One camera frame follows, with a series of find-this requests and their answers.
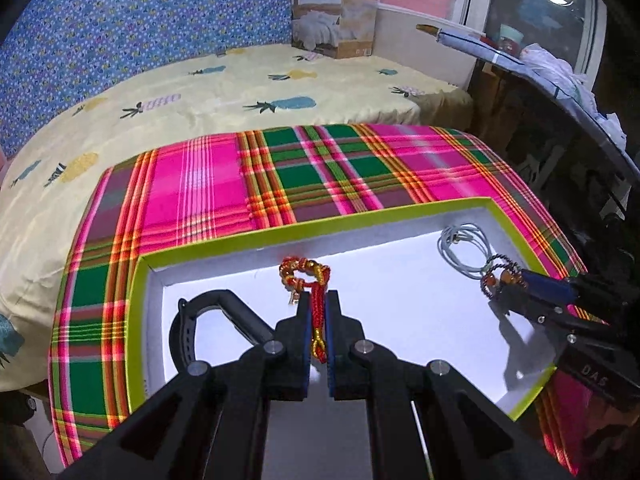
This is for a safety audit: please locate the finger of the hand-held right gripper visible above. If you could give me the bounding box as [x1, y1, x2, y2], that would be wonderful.
[492, 287, 617, 342]
[520, 269, 609, 307]

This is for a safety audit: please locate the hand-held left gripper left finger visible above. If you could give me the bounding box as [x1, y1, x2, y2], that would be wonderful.
[59, 290, 323, 480]

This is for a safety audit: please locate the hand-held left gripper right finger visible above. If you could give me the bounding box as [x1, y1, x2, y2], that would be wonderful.
[324, 289, 576, 480]

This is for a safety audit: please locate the dark beaded bracelet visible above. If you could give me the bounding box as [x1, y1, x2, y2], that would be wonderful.
[480, 254, 531, 301]

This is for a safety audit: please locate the red braided tassel bracelet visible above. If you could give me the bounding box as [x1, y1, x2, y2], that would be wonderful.
[278, 256, 333, 365]

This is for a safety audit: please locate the yellow-green cardboard tray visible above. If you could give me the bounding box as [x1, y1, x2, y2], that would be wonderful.
[127, 197, 576, 423]

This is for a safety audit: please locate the black watch band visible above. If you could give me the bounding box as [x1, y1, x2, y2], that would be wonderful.
[169, 290, 277, 376]

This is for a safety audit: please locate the pink green plaid cloth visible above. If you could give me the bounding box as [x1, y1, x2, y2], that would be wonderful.
[47, 124, 591, 476]

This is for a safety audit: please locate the white crumpled clothing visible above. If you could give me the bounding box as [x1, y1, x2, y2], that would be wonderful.
[520, 42, 628, 146]

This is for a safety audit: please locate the teal cup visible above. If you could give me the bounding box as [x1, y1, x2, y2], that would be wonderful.
[497, 24, 526, 56]

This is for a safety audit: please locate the blue striped ironing board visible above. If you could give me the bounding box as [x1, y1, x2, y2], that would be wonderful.
[416, 22, 640, 176]

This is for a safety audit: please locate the yellow pineapple print bedsheet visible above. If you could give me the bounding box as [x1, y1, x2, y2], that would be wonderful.
[0, 42, 473, 393]

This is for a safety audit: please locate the cardboard bedding box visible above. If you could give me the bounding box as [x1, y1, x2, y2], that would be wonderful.
[290, 0, 385, 60]

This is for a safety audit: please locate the blue floral headboard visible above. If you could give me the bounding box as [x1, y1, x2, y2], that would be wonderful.
[0, 0, 328, 158]

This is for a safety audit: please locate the grey elastic hair tie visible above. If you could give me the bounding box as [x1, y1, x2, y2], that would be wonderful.
[436, 223, 493, 279]

